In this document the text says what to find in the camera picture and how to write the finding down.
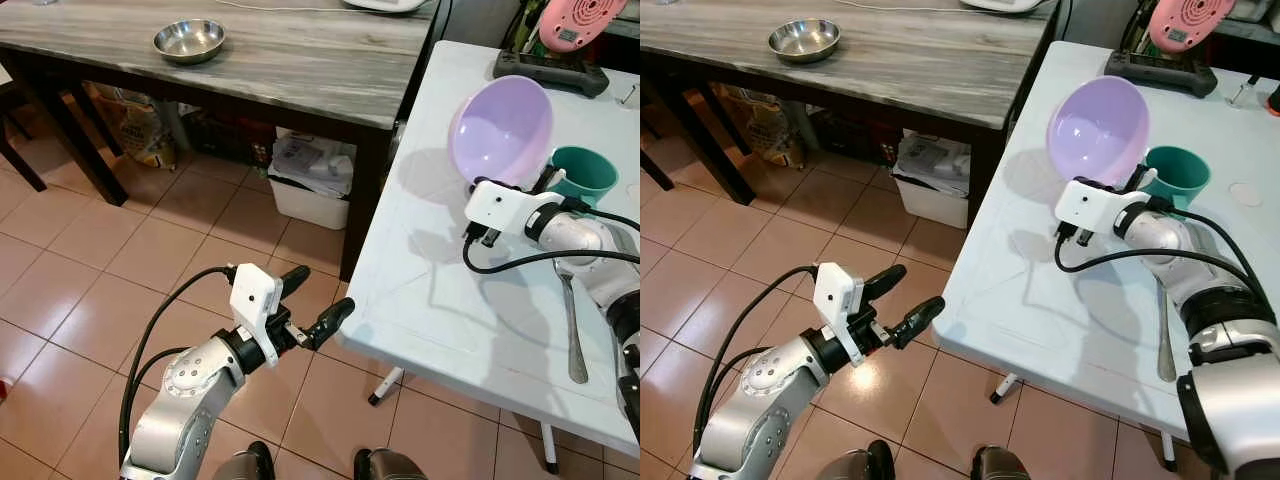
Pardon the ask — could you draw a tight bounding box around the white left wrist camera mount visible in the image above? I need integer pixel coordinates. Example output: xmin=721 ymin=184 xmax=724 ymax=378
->
xmin=229 ymin=265 xmax=286 ymax=367
xmin=812 ymin=262 xmax=867 ymax=367

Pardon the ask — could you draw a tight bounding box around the white plastic folding table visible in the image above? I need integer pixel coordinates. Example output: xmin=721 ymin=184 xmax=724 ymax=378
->
xmin=340 ymin=40 xmax=641 ymax=476
xmin=930 ymin=40 xmax=1280 ymax=471

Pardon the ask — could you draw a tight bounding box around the purple plastic bowl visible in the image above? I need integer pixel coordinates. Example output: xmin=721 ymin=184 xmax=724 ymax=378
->
xmin=448 ymin=75 xmax=556 ymax=191
xmin=1046 ymin=75 xmax=1151 ymax=189

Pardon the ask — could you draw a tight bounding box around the straight black right arm cable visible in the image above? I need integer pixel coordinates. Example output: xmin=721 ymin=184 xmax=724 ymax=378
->
xmin=560 ymin=198 xmax=641 ymax=233
xmin=1150 ymin=200 xmax=1266 ymax=296

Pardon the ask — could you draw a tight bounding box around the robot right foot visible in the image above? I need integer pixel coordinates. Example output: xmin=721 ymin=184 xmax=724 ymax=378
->
xmin=970 ymin=445 xmax=1031 ymax=480
xmin=352 ymin=448 xmax=431 ymax=480

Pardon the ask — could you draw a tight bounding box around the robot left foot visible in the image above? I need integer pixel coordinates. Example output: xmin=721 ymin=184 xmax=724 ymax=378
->
xmin=205 ymin=440 xmax=276 ymax=480
xmin=815 ymin=440 xmax=896 ymax=480

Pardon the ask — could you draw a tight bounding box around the thin white cord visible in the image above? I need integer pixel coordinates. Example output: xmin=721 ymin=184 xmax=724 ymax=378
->
xmin=835 ymin=0 xmax=966 ymax=13

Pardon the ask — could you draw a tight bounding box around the pink round appliance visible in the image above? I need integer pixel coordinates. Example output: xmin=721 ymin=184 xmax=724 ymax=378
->
xmin=1148 ymin=0 xmax=1236 ymax=53
xmin=538 ymin=0 xmax=629 ymax=53

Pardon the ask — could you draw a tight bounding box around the short black left arm cable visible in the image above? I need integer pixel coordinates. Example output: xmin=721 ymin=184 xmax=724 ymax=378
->
xmin=708 ymin=347 xmax=773 ymax=441
xmin=125 ymin=347 xmax=193 ymax=441

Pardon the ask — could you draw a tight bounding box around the stainless steel bowl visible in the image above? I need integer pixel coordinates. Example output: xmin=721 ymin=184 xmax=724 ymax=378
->
xmin=153 ymin=18 xmax=227 ymax=66
xmin=768 ymin=18 xmax=841 ymax=64

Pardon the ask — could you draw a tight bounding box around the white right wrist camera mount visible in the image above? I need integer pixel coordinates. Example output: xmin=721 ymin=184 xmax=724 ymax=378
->
xmin=465 ymin=179 xmax=563 ymax=241
xmin=1054 ymin=177 xmax=1151 ymax=241

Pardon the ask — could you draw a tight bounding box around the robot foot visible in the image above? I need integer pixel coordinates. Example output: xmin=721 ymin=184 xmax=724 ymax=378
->
xmin=815 ymin=440 xmax=896 ymax=480
xmin=352 ymin=448 xmax=431 ymax=480
xmin=205 ymin=440 xmax=276 ymax=480
xmin=970 ymin=445 xmax=1031 ymax=480

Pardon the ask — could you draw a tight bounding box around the printed yellow sack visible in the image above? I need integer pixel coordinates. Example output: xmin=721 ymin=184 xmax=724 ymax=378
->
xmin=85 ymin=85 xmax=176 ymax=169
xmin=715 ymin=85 xmax=801 ymax=166

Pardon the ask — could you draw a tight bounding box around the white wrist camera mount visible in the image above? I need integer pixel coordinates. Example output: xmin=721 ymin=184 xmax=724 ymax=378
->
xmin=812 ymin=262 xmax=867 ymax=367
xmin=1054 ymin=177 xmax=1151 ymax=241
xmin=465 ymin=179 xmax=563 ymax=241
xmin=229 ymin=265 xmax=286 ymax=367

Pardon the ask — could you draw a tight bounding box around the white plastic storage bin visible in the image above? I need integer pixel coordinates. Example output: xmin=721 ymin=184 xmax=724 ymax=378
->
xmin=268 ymin=130 xmax=357 ymax=231
xmin=893 ymin=130 xmax=971 ymax=229

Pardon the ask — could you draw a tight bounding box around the looping black right arm cable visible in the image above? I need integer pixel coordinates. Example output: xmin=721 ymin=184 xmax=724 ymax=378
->
xmin=1053 ymin=235 xmax=1271 ymax=306
xmin=462 ymin=235 xmax=641 ymax=274

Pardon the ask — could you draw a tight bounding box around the metal spoon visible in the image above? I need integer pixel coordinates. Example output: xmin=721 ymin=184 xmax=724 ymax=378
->
xmin=555 ymin=260 xmax=591 ymax=386

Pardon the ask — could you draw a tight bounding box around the dark crate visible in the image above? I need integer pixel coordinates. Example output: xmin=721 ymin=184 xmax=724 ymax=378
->
xmin=800 ymin=108 xmax=901 ymax=166
xmin=180 ymin=108 xmax=276 ymax=166

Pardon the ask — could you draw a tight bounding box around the dark wooden chair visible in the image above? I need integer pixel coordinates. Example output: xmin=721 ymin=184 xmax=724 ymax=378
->
xmin=0 ymin=65 xmax=46 ymax=191
xmin=640 ymin=150 xmax=673 ymax=191

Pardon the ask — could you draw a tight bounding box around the dark wooden table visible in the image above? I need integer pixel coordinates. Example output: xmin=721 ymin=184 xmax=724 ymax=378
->
xmin=640 ymin=0 xmax=1061 ymax=226
xmin=0 ymin=0 xmax=441 ymax=283

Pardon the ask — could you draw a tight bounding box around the teal plastic cup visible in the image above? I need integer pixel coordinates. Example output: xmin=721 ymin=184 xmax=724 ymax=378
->
xmin=548 ymin=145 xmax=619 ymax=209
xmin=1143 ymin=145 xmax=1212 ymax=216

